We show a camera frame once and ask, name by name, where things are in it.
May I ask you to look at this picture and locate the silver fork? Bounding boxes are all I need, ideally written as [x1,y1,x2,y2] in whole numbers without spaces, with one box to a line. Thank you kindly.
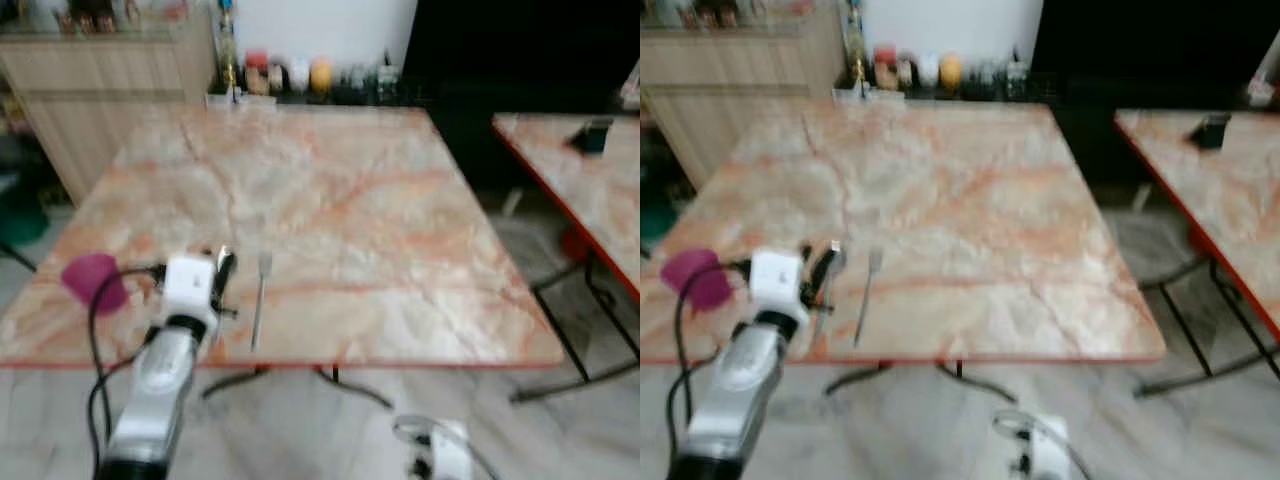
[852,249,887,349]
[249,250,274,352]

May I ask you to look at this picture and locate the purple plastic cup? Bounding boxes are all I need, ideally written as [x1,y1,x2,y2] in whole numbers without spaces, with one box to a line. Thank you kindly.
[61,252,129,317]
[659,249,734,312]

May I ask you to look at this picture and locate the green plastic basin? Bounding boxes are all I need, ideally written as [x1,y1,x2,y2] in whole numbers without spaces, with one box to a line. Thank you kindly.
[0,188,48,247]
[640,184,670,242]

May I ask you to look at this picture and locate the light wooden cabinet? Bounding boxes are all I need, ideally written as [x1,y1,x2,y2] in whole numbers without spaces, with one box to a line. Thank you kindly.
[0,18,218,207]
[640,16,848,193]

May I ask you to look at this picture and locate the red lid jar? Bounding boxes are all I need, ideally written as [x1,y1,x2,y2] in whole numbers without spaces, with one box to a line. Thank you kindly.
[244,50,272,97]
[872,45,899,93]

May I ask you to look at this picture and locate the tall glass bottle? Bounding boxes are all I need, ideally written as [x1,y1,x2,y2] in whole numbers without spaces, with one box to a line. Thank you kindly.
[221,0,242,101]
[847,0,868,97]

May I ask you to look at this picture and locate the red edged marble table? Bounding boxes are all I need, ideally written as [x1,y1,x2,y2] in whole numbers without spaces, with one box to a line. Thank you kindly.
[491,112,641,404]
[1112,108,1280,399]

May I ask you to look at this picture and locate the red stool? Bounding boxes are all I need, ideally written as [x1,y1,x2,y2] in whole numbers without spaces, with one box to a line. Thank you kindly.
[559,224,592,267]

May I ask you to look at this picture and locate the small black box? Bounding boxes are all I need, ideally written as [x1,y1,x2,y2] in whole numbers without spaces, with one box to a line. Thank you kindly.
[1189,113,1234,152]
[567,118,614,156]

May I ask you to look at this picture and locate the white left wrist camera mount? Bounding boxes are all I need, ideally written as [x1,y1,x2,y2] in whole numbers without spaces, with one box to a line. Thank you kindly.
[162,254,220,327]
[749,249,810,323]

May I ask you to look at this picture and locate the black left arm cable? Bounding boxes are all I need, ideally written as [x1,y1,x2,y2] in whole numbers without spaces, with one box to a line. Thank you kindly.
[86,263,167,473]
[668,259,753,456]

